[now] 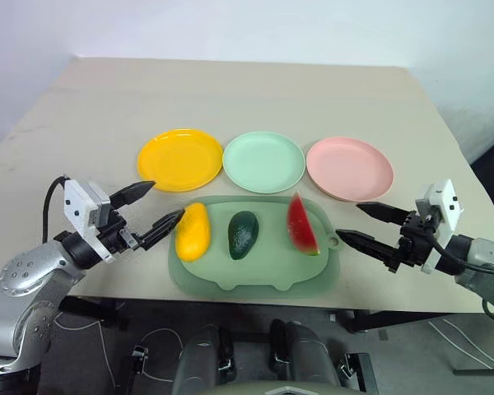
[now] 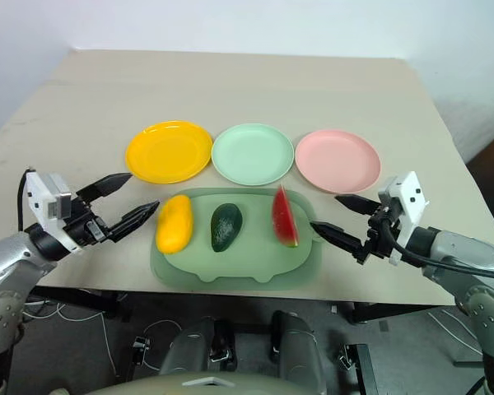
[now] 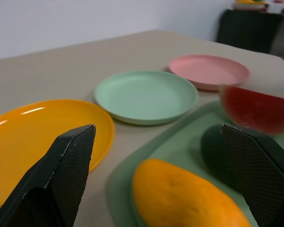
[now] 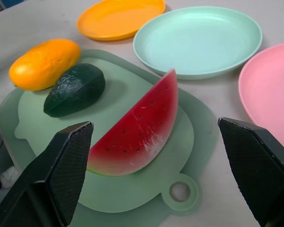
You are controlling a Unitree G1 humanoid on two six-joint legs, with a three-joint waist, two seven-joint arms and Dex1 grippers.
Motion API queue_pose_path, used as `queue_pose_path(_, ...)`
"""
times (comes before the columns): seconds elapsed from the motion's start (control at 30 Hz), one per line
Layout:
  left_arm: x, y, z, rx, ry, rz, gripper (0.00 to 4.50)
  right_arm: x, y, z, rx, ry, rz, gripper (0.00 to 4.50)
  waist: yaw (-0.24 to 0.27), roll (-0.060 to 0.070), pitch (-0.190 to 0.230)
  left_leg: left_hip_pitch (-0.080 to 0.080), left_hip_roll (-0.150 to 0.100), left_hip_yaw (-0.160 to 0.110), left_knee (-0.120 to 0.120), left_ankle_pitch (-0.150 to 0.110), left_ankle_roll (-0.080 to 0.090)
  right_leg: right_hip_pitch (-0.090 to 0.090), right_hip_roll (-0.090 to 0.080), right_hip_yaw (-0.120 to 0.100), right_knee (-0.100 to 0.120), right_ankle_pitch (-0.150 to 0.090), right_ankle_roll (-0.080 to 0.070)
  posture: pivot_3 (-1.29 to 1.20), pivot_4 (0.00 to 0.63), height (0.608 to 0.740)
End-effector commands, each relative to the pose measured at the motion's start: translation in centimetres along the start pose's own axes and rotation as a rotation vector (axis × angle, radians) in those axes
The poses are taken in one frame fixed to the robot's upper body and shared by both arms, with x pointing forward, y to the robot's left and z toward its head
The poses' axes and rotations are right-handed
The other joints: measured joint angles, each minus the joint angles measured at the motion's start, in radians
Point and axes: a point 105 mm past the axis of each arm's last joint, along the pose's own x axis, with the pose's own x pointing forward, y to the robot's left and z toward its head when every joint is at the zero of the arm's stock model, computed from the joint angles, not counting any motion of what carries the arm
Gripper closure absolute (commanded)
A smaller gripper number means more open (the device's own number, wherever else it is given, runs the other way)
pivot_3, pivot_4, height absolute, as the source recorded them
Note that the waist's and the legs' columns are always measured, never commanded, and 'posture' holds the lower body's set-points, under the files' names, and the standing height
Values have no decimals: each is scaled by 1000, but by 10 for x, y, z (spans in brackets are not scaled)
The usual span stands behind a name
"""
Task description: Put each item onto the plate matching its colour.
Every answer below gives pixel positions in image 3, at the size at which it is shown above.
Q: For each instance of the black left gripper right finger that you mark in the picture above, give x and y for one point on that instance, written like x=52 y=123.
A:
x=255 y=170

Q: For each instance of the green plastic plate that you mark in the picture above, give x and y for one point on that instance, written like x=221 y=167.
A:
x=145 y=97

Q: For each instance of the black cabinet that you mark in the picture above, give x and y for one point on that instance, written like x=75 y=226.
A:
x=251 y=29

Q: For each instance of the green plastic tray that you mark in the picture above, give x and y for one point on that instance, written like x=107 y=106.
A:
x=180 y=146

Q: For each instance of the stacked items on cabinet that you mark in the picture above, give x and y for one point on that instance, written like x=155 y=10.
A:
x=258 y=5

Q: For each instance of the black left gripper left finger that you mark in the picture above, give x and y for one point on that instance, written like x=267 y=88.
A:
x=61 y=170

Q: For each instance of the pink plastic plate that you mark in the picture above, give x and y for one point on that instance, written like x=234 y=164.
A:
x=209 y=69

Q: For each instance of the red watermelon slice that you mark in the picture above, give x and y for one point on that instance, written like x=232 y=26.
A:
x=258 y=108

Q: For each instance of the orange mango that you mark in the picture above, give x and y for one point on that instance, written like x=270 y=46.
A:
x=180 y=196

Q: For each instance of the dark green avocado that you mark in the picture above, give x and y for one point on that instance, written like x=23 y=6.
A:
x=213 y=146

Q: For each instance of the orange plastic plate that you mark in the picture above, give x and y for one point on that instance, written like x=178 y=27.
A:
x=30 y=142

